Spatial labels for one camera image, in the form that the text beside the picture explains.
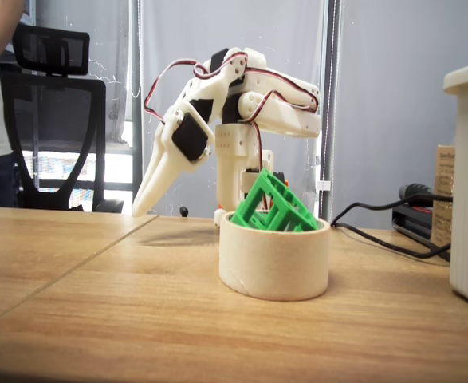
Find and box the green hexagonal printed component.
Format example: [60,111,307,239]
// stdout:
[233,167,319,233]

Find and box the orange and black table clamp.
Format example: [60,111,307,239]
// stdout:
[272,171,291,191]

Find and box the black mesh office chair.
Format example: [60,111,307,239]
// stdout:
[0,22,125,214]

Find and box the beige masking tape roll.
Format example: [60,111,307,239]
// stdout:
[218,210,332,302]

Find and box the grey metal pole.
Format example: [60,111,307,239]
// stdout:
[321,0,343,223]

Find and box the black power plug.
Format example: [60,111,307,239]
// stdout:
[399,182,454,208]

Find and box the black power supply box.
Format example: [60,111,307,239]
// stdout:
[391,201,452,263]

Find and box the brown cardboard box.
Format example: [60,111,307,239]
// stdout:
[431,144,457,245]

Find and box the gripper servo cable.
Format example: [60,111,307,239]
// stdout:
[143,58,234,125]

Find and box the base servo cable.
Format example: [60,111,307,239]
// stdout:
[251,120,269,211]

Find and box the grey window frame post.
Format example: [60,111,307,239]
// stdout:
[128,0,144,192]

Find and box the upper arm servo cable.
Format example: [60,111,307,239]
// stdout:
[241,66,321,116]

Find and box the black power cable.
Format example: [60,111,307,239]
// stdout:
[332,222,453,260]
[330,200,403,224]

